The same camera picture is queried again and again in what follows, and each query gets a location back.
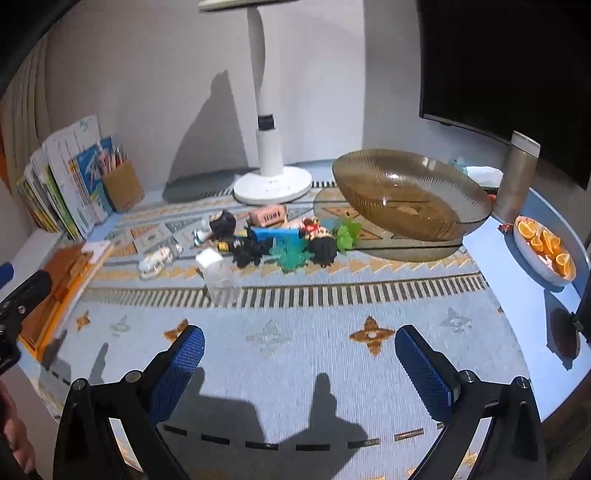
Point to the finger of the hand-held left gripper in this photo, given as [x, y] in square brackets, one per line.
[27, 290]
[4, 273]

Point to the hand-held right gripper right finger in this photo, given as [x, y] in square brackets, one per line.
[422, 371]

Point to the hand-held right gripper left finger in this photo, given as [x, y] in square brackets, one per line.
[181, 369]

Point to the blue lighter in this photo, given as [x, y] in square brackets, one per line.
[272, 234]

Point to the amber ribbed glass bowl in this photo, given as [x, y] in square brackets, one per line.
[415, 184]

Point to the person's left hand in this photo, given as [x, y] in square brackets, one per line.
[16, 438]

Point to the clear bottle with white cap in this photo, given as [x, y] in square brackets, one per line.
[221, 281]

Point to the row of children's books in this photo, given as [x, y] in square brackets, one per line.
[64, 184]

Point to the blue patterned table mat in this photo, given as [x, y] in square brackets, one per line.
[295, 383]

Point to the small white teal toy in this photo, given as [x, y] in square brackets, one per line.
[201, 236]

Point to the brown pen holder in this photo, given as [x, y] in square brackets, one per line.
[123, 189]

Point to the black-haired figurine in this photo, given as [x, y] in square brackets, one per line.
[323, 251]
[224, 224]

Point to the green plastic plant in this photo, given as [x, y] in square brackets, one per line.
[346, 235]

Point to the white oval plate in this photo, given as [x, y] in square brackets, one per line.
[531, 258]

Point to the teal plastic plant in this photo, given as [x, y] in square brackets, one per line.
[290, 256]

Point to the bunch of pencils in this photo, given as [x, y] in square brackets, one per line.
[116, 159]

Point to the red snack packet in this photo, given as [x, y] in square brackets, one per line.
[505, 228]

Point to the red and white small toy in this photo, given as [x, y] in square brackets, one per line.
[313, 227]

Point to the orange slices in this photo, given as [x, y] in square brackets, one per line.
[549, 242]

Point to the white tissue pack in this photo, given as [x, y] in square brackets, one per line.
[487, 175]

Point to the beige cylindrical thermos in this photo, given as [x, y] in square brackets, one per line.
[515, 184]

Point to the teal object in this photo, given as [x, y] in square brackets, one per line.
[459, 164]

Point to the white desk lamp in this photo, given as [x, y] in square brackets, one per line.
[270, 152]

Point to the black monitor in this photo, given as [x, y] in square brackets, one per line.
[498, 60]

